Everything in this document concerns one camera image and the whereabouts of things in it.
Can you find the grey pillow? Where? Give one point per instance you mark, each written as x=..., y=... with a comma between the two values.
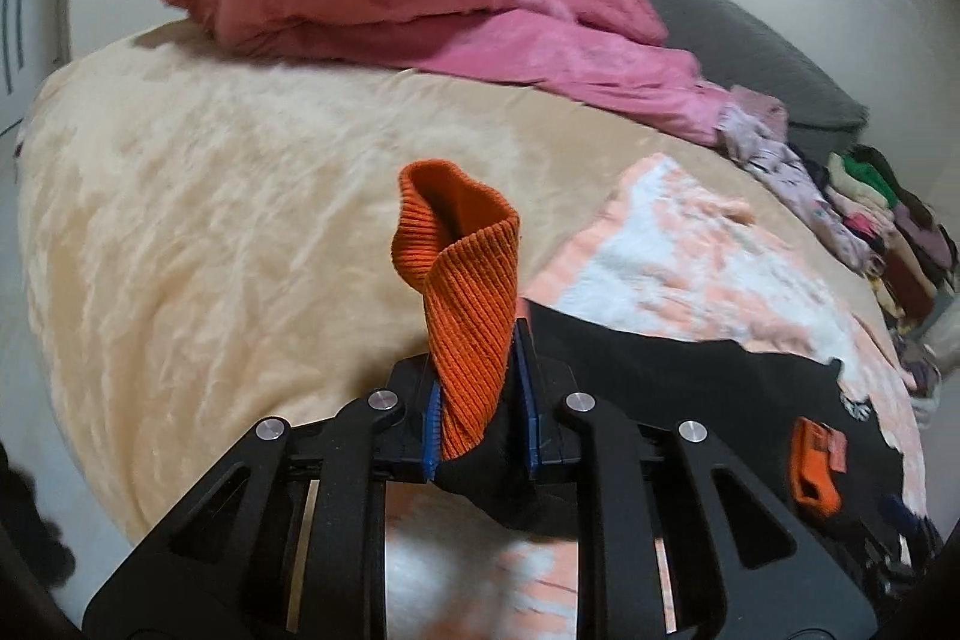
x=712, y=25

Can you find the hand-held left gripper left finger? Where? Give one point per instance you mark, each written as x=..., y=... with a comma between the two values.
x=431, y=431

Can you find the black garment with orange cuffs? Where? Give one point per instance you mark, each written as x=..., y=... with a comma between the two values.
x=465, y=325

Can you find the cream fleece blanket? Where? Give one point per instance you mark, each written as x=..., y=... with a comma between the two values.
x=187, y=220

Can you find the dark cloth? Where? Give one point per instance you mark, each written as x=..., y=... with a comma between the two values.
x=30, y=520

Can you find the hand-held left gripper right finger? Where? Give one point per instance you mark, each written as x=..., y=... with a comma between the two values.
x=529, y=416

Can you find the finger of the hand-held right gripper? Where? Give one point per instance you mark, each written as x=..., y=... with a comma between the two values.
x=900, y=516

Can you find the stack of folded clothes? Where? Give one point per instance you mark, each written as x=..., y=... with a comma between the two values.
x=892, y=212

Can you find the lilac floral garment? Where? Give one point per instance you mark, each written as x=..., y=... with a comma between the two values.
x=787, y=175

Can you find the dusty pink garment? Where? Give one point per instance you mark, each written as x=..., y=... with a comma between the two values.
x=761, y=108

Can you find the peach white plaid blanket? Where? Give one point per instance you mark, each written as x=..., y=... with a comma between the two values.
x=675, y=250

